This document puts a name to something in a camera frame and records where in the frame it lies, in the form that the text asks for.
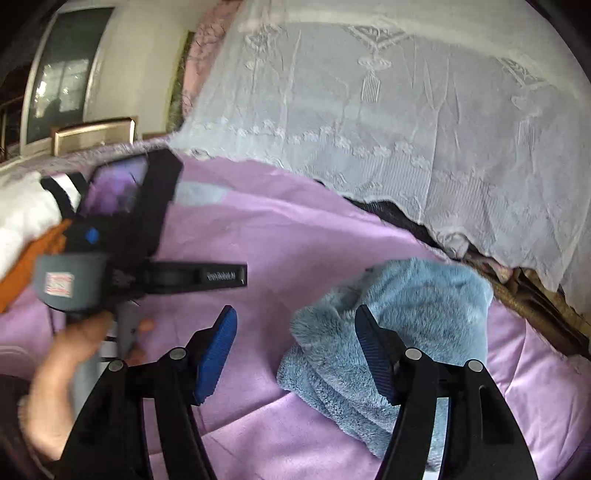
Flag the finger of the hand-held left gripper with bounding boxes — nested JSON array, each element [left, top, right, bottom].
[[147, 261, 249, 293]]

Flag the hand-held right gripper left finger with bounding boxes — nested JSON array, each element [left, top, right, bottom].
[[55, 305, 238, 480]]

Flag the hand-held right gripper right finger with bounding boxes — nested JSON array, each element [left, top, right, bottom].
[[355, 305, 539, 480]]

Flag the blue fleece garment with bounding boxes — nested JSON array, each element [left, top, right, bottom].
[[276, 258, 496, 472]]

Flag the person's left forearm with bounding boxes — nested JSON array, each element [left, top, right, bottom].
[[0, 374, 54, 480]]

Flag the person's left hand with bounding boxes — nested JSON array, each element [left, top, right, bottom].
[[27, 316, 156, 462]]

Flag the light grey cloth patch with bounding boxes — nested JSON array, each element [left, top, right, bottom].
[[173, 179, 228, 206]]

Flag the orange cloth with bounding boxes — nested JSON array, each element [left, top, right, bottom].
[[0, 219, 75, 315]]

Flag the gold framed picture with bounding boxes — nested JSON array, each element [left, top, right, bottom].
[[50, 117, 138, 157]]

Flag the pink bed sheet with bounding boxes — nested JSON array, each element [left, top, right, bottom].
[[0, 143, 591, 480]]

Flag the white lace cloth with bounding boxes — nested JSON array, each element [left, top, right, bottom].
[[168, 0, 591, 301]]

